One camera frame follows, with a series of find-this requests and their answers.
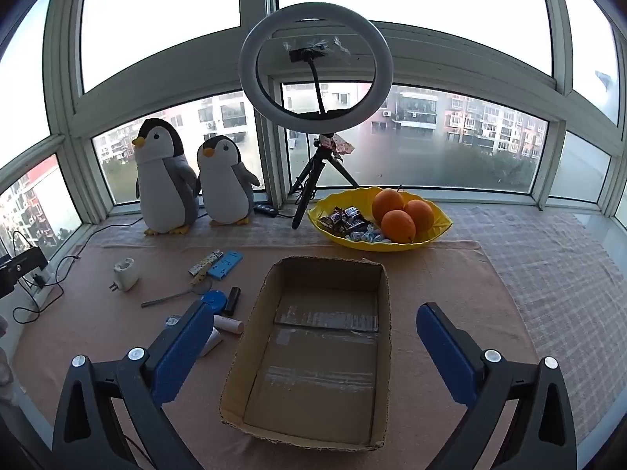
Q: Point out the metal spoon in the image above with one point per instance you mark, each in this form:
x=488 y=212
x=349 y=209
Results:
x=166 y=298

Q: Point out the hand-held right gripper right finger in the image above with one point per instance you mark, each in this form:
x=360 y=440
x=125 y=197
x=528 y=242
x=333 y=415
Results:
x=445 y=357

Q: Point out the black tripod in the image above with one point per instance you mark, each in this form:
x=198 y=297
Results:
x=313 y=166

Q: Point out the person's left hand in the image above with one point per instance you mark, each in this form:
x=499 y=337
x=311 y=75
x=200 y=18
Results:
x=4 y=377

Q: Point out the white plug-in mosquito repeller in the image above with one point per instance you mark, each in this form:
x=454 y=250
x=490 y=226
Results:
x=125 y=275

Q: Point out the pile of dark wrapped chocolates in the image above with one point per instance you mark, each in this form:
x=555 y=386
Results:
x=343 y=219

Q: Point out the blue round tape measure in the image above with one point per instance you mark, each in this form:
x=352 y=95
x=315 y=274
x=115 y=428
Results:
x=215 y=301

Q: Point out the large penguin plush toy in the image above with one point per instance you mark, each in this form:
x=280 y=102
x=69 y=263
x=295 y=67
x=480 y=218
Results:
x=159 y=186

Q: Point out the small clear blue packet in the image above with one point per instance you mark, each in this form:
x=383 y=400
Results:
x=173 y=321

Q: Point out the small penguin plush toy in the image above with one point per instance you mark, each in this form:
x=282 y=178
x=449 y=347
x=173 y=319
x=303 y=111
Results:
x=225 y=186

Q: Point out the black cylinder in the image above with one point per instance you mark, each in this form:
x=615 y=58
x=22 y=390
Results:
x=232 y=299

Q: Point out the patterned lighter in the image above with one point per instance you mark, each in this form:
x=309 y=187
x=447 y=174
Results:
x=205 y=262

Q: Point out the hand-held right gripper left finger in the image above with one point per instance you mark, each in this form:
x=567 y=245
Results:
x=181 y=352

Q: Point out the patterned snack wrapper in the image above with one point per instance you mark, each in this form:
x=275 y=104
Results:
x=341 y=146

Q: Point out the cardboard box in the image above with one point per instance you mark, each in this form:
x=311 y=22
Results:
x=313 y=352

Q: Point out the yellow leaf-shaped bowl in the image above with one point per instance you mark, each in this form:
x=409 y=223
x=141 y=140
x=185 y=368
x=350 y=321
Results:
x=436 y=225

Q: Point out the blue phone stand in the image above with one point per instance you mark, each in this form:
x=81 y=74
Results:
x=225 y=264

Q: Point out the black inline remote control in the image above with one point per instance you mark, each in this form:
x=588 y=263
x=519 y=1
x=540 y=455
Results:
x=265 y=210

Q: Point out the white tube with grey cap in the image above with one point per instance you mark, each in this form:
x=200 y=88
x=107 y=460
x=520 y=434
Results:
x=229 y=324

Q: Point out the orange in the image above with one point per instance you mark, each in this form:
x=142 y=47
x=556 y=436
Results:
x=387 y=204
x=397 y=226
x=420 y=213

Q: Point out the pile of blue white candies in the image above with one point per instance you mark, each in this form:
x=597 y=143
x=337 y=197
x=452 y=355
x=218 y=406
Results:
x=367 y=236

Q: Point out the white power strip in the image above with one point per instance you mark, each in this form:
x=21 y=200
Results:
x=41 y=294

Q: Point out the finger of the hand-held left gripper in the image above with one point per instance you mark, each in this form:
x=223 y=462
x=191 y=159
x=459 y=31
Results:
x=22 y=267

